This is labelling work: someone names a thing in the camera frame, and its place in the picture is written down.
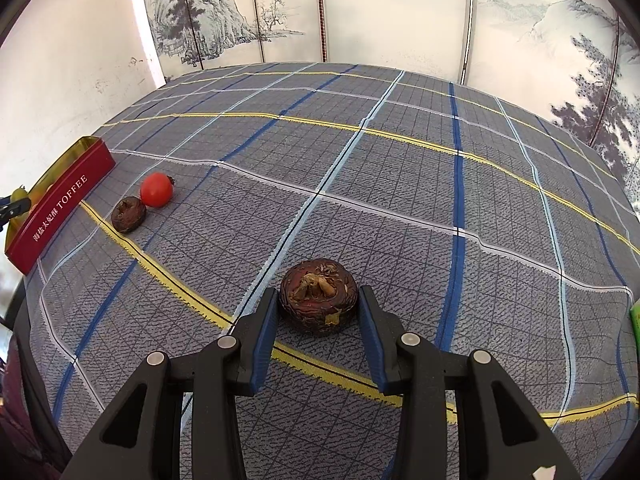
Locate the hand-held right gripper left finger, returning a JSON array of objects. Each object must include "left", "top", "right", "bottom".
[{"left": 60, "top": 287, "right": 280, "bottom": 480}]

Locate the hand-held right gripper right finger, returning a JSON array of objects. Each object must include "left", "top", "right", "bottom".
[{"left": 358, "top": 285, "right": 583, "bottom": 480}]

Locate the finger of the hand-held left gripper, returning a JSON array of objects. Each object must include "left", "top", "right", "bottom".
[{"left": 0, "top": 195, "right": 30, "bottom": 223}]

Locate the red and gold tin box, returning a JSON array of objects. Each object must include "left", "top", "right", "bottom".
[{"left": 4, "top": 136, "right": 117, "bottom": 276}]

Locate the large brown water chestnut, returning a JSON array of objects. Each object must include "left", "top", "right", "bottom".
[{"left": 279, "top": 258, "right": 360, "bottom": 333}]

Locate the small brown water chestnut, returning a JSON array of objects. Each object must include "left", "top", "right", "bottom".
[{"left": 111, "top": 196, "right": 147, "bottom": 233}]

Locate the red tomato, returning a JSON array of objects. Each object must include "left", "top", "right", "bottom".
[{"left": 140, "top": 172, "right": 176, "bottom": 208}]

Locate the grey plaid cloth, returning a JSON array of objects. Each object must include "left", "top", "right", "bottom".
[{"left": 15, "top": 62, "right": 640, "bottom": 480}]

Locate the dark maroon object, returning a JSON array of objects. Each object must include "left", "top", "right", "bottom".
[{"left": 0, "top": 340, "right": 61, "bottom": 480}]

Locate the bright green object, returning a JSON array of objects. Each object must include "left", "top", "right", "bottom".
[{"left": 629, "top": 300, "right": 640, "bottom": 356}]

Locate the painted landscape folding screen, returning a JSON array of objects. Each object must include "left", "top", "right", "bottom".
[{"left": 137, "top": 0, "right": 640, "bottom": 186}]

